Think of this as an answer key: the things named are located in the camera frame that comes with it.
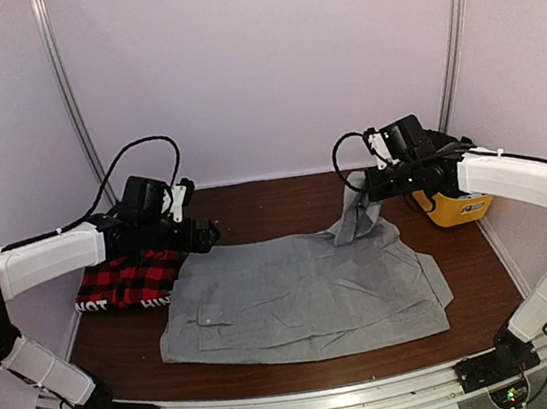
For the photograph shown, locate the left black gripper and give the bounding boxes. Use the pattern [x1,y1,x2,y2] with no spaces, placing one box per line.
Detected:
[137,208,223,262]

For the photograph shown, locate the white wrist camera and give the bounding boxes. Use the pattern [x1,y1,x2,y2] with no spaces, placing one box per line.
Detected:
[164,178,196,223]
[363,128,392,170]

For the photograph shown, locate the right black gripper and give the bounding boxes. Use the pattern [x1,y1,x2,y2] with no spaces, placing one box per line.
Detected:
[364,156,422,202]

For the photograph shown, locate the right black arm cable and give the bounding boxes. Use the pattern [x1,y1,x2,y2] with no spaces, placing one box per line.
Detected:
[328,129,378,195]

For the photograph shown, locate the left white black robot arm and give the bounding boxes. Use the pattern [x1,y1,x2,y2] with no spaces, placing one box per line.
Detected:
[0,176,220,409]

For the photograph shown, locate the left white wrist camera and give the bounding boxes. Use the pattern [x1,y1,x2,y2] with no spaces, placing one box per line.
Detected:
[164,178,196,223]

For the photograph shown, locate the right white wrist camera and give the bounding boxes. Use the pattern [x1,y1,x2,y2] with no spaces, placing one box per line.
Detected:
[363,128,392,170]

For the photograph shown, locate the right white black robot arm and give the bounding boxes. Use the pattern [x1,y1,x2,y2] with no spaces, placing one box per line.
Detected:
[362,115,547,378]

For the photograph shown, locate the left aluminium frame post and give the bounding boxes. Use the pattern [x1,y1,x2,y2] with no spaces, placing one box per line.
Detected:
[29,0,106,185]

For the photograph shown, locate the grey long sleeve shirt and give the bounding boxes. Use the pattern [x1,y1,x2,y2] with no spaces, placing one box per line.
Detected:
[160,171,453,365]

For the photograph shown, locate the red black plaid shirt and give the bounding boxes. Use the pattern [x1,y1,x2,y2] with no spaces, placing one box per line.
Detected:
[74,250,184,313]

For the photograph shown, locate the aluminium frame post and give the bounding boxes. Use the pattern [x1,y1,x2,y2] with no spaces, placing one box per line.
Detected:
[29,0,106,185]
[438,0,467,133]

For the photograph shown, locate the right aluminium frame post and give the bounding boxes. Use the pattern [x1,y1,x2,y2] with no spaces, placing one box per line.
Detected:
[438,0,467,133]

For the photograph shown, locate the yellow plastic basket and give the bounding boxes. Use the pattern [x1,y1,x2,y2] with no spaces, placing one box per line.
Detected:
[410,190,494,228]

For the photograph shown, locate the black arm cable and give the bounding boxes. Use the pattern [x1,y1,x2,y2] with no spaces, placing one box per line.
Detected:
[328,129,378,195]
[44,133,190,234]

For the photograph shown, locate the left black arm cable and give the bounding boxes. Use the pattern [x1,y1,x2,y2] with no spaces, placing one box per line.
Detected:
[44,133,190,234]

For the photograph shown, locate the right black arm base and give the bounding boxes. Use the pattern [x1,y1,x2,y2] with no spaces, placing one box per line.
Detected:
[453,326,541,409]

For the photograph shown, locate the black clothes in basket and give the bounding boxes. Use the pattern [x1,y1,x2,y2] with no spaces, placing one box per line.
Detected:
[425,129,475,153]

